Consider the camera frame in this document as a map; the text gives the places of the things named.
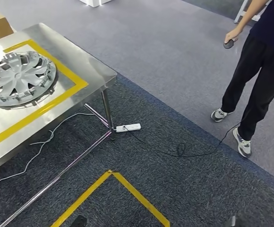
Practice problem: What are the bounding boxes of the black power cable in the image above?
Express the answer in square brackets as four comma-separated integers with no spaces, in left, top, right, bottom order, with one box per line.
[124,120,242,158]

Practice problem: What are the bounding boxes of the white cable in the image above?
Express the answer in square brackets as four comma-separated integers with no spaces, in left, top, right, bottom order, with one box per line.
[0,113,95,197]

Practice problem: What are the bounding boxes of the grey plastic wheel hubcap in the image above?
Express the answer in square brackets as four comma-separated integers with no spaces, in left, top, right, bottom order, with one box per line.
[0,51,57,108]

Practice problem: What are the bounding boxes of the stainless steel workbench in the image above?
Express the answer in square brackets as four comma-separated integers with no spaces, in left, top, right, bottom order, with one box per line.
[0,22,118,227]

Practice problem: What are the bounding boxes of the white partition block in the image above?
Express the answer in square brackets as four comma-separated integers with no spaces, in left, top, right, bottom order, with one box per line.
[79,0,111,8]

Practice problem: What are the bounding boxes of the black round handheld device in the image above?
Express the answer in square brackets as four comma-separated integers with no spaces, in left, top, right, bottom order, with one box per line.
[223,38,238,50]

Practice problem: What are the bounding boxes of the white power strip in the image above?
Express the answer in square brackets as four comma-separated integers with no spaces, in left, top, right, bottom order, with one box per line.
[116,123,142,133]

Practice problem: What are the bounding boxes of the standing person in long trousers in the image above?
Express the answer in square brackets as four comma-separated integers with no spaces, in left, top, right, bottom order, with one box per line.
[210,0,274,158]

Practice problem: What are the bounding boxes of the black robot body part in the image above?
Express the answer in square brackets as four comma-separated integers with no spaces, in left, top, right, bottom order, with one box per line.
[69,215,88,227]

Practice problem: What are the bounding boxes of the person's hand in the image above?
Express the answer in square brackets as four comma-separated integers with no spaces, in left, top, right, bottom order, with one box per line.
[224,27,239,44]

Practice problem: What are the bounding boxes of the white stand legs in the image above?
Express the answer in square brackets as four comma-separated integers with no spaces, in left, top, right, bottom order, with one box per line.
[234,0,269,24]

